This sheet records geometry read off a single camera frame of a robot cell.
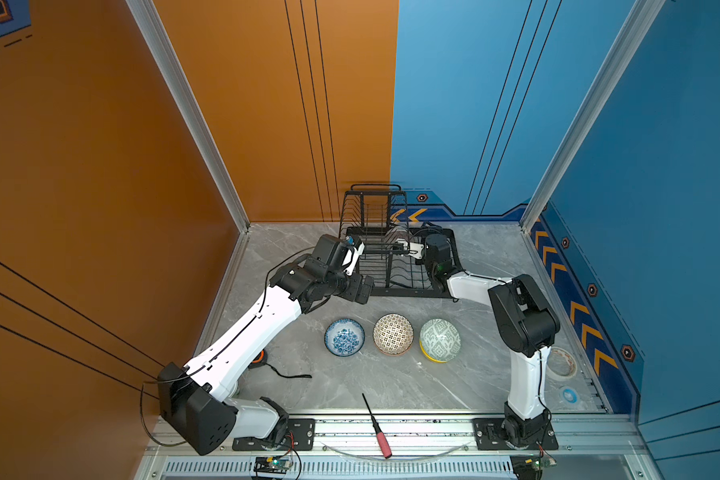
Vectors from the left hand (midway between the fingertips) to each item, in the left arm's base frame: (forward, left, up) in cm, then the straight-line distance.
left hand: (359, 278), depth 77 cm
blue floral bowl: (-7, +5, -22) cm, 23 cm away
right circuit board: (-37, -42, -23) cm, 61 cm away
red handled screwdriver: (-32, -6, -22) cm, 39 cm away
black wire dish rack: (+23, -14, -21) cm, 34 cm away
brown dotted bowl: (-6, -10, -21) cm, 24 cm away
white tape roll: (-13, -58, -22) cm, 64 cm away
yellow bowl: (-13, -19, -18) cm, 29 cm away
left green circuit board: (-38, +20, -24) cm, 49 cm away
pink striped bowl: (+30, -12, -15) cm, 36 cm away
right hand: (+25, -22, -7) cm, 34 cm away
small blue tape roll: (-22, -58, -23) cm, 66 cm away
